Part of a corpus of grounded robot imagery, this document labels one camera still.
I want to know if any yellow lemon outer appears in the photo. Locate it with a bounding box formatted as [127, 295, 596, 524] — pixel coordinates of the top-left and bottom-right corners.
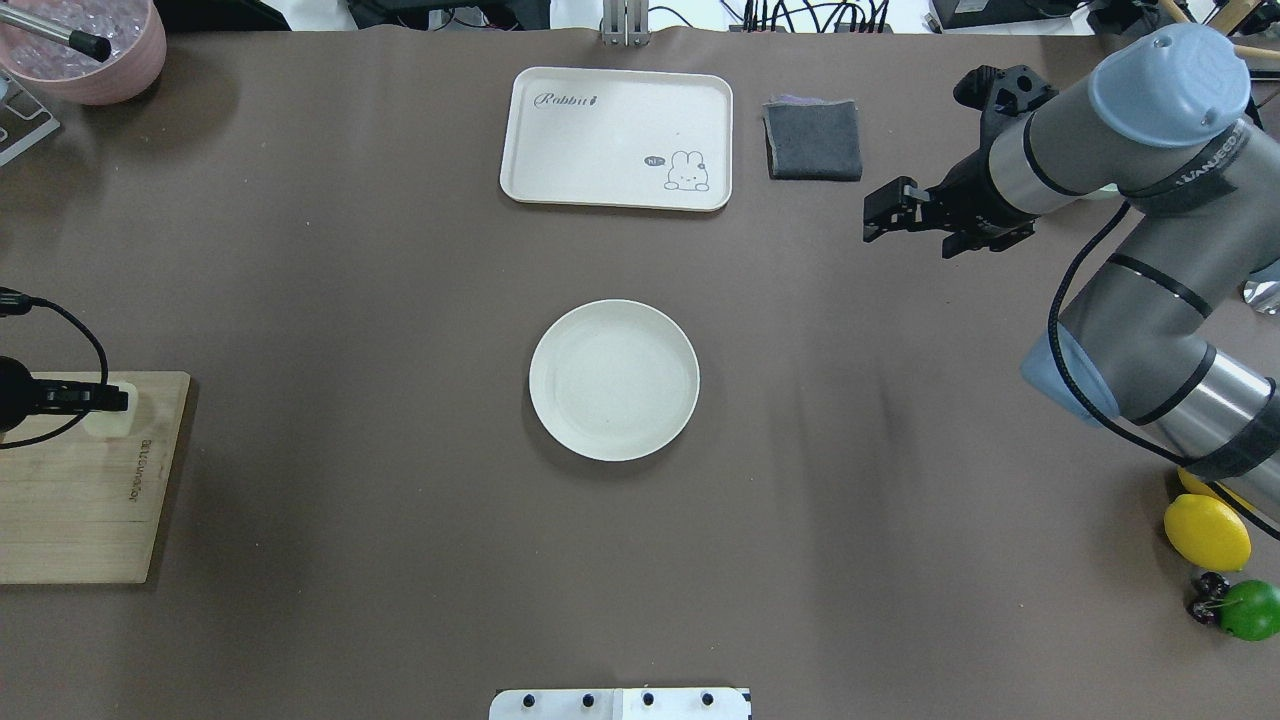
[1178, 468, 1254, 511]

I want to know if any grey folded cloth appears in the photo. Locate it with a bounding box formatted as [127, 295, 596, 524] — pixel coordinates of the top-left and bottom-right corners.
[763, 96, 864, 182]

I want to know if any aluminium frame post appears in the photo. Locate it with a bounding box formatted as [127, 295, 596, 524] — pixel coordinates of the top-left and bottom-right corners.
[599, 0, 652, 47]

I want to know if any yellow lemon near lime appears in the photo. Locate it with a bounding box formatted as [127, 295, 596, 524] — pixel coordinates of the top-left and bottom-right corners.
[1164, 495, 1252, 573]

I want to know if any wooden cutting board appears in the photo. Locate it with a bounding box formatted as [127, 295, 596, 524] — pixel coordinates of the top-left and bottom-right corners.
[1, 372, 193, 585]

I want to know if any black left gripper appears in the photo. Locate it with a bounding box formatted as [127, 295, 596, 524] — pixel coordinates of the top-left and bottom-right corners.
[20, 378, 131, 419]

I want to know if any pink bowl with ice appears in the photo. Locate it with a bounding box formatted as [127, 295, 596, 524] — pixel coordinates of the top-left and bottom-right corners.
[3, 1, 166, 106]

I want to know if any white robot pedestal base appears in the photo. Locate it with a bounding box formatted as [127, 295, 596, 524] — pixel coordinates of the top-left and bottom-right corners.
[488, 685, 753, 719]

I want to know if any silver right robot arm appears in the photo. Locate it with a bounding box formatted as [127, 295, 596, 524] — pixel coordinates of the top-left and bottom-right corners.
[863, 23, 1279, 536]

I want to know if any dark grape bunch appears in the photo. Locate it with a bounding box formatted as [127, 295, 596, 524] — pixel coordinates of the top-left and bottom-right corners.
[1187, 571, 1231, 626]

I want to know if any round cream plate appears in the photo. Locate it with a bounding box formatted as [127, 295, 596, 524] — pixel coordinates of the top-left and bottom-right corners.
[527, 299, 701, 462]

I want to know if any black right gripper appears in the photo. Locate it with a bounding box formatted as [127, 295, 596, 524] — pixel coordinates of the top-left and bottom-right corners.
[861, 65, 1059, 259]

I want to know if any cream rectangular rabbit tray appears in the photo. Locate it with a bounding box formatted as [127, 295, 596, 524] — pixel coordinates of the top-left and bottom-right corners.
[499, 67, 733, 211]

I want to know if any green lime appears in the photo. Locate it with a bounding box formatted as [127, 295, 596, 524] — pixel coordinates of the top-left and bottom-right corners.
[1220, 580, 1279, 641]

